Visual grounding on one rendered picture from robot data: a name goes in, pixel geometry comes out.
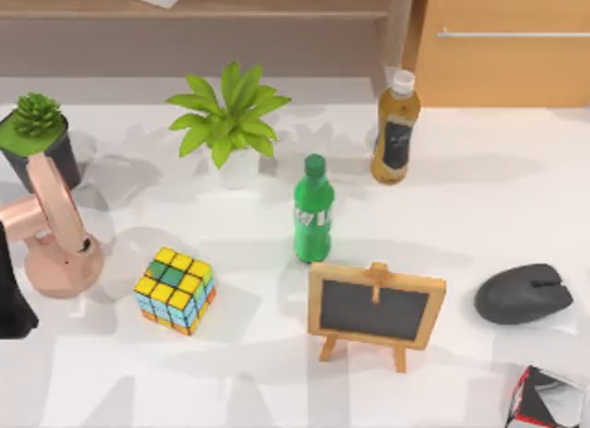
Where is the green bottle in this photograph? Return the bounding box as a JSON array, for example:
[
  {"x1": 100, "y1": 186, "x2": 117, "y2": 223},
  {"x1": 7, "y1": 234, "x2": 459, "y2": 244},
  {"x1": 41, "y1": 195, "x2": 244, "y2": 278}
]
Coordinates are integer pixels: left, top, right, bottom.
[{"x1": 292, "y1": 153, "x2": 335, "y2": 265}]

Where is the leafy plant in white pot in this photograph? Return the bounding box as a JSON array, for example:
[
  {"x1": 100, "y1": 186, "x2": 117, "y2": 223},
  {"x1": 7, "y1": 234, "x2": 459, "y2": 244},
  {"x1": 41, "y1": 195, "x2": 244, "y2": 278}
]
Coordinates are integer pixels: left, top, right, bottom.
[{"x1": 164, "y1": 61, "x2": 292, "y2": 190}]

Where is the amber bottle with black label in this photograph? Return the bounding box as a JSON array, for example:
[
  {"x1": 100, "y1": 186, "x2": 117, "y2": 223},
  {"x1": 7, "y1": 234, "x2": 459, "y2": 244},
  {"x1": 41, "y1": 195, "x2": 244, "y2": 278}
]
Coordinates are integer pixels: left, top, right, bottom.
[{"x1": 370, "y1": 69, "x2": 421, "y2": 186}]

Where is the framed blackboard on wooden easel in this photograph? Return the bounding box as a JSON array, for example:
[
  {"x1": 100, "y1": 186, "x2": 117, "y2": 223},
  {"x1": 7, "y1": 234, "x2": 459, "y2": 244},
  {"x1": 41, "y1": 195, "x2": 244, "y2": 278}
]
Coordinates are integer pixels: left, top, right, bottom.
[{"x1": 307, "y1": 261, "x2": 447, "y2": 374}]

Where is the colourful puzzle cube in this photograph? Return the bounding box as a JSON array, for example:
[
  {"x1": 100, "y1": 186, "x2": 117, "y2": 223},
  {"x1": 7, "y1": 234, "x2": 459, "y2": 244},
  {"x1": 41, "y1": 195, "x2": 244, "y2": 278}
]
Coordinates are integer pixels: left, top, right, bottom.
[{"x1": 133, "y1": 246, "x2": 218, "y2": 337}]

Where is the wooden open shelf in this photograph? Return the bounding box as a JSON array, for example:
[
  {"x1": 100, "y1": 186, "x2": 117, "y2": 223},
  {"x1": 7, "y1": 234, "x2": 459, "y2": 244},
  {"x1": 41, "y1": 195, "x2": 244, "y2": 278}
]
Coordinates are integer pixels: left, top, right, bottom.
[{"x1": 0, "y1": 0, "x2": 416, "y2": 78}]

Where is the pink desk fan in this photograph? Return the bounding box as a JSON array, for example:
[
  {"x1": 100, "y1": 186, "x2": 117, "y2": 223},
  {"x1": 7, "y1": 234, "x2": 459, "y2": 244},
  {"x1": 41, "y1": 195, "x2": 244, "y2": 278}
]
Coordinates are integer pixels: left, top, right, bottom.
[{"x1": 0, "y1": 152, "x2": 105, "y2": 300}]

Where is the black computer mouse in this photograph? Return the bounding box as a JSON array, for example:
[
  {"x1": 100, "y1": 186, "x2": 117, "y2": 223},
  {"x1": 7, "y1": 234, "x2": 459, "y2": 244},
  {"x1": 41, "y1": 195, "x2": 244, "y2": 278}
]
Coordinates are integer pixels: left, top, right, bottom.
[{"x1": 474, "y1": 263, "x2": 575, "y2": 327}]

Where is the wooden cupboard door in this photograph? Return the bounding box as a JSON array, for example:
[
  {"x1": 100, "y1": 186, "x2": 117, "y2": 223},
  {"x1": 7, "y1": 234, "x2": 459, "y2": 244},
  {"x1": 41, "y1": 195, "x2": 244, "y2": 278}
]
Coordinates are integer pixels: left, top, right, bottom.
[{"x1": 401, "y1": 0, "x2": 590, "y2": 109}]

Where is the succulent in black pot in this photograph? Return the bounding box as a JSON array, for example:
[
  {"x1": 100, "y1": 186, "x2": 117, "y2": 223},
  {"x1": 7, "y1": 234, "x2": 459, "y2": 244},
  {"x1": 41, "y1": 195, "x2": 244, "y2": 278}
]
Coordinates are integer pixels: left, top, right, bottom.
[{"x1": 0, "y1": 92, "x2": 82, "y2": 194}]

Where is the red black and white box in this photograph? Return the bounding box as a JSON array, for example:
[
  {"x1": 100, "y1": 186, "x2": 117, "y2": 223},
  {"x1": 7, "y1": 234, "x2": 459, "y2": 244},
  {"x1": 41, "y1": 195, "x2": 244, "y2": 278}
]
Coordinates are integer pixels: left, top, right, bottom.
[{"x1": 502, "y1": 365, "x2": 585, "y2": 428}]

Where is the long metal handle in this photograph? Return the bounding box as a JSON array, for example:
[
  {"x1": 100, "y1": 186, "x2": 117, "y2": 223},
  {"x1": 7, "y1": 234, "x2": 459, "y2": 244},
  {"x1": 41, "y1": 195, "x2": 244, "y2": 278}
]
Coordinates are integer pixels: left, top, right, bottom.
[{"x1": 436, "y1": 28, "x2": 590, "y2": 39}]

